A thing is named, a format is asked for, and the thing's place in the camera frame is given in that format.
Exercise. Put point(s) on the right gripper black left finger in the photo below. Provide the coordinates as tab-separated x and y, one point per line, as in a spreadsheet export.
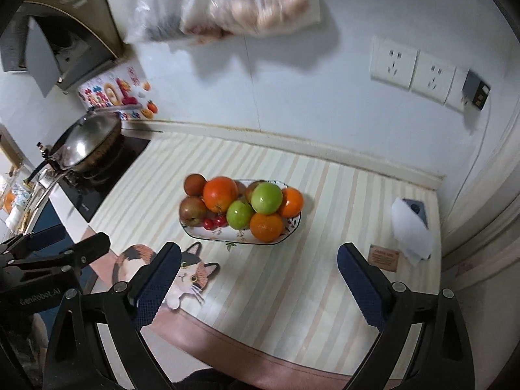
76	357

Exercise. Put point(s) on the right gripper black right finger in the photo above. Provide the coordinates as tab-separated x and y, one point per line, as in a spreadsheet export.
442	357

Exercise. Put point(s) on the red yellow apple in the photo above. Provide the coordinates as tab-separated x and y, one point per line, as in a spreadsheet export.
192	211

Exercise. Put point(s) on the large orange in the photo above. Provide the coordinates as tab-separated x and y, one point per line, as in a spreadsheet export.
219	193

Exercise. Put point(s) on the brown kiwi fruit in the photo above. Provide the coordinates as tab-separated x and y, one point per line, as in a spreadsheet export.
250	189

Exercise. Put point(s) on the black gas stove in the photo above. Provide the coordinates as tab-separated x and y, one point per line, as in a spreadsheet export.
88	190

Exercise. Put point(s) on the brown Green Life label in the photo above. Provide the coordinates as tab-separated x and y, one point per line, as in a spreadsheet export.
383	258

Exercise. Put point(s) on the white tissue paper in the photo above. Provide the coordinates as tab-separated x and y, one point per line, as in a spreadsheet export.
414	239

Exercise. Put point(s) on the steel wok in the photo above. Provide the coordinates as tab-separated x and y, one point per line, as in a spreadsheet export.
86	141

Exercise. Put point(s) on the cat shaped mat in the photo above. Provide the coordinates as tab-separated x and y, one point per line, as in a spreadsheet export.
191	279

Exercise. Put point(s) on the black tissue holder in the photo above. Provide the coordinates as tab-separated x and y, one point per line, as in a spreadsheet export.
418	208

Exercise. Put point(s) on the striped table mat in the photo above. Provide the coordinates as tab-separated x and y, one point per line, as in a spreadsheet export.
280	317

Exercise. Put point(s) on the red cherry tomato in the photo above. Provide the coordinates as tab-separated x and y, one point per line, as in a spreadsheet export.
208	224

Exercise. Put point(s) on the dark red apple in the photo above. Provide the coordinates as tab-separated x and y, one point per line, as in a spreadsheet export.
193	185

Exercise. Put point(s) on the floral ceramic plate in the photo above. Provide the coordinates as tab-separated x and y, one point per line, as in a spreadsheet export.
229	235

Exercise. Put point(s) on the green apple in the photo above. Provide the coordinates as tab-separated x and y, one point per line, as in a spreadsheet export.
266	198
239	214

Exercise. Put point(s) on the range hood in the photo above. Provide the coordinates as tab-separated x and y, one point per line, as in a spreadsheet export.
61	42

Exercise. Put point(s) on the colourful wall sticker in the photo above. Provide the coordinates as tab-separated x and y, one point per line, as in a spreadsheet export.
124	87

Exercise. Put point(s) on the black wall adapter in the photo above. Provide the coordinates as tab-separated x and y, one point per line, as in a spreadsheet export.
475	90

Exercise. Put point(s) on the right white wall socket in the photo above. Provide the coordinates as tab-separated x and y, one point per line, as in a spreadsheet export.
432	77

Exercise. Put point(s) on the white wall socket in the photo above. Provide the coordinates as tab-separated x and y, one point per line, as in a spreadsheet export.
392	63
432	77

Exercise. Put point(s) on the left white wall socket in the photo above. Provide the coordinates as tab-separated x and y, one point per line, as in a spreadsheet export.
392	63

